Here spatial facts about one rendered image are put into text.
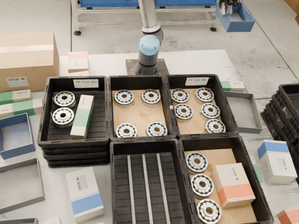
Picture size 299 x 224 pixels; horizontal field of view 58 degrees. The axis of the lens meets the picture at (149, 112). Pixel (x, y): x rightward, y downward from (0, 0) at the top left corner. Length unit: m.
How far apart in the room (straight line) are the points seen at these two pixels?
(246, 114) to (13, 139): 1.31
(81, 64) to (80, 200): 0.86
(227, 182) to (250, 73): 2.10
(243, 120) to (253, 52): 1.88
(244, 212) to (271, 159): 0.35
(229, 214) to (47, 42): 1.31
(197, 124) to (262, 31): 2.65
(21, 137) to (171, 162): 0.78
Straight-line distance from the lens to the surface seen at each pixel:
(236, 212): 1.24
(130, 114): 1.38
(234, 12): 1.82
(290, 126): 2.13
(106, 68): 1.80
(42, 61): 1.59
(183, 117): 1.37
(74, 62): 1.74
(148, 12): 1.61
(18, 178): 1.41
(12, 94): 1.65
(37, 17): 3.63
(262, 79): 3.14
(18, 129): 1.56
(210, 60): 1.99
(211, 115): 1.42
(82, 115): 1.31
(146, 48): 1.55
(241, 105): 1.75
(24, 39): 1.76
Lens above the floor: 1.92
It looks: 51 degrees down
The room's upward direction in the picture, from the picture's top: 9 degrees clockwise
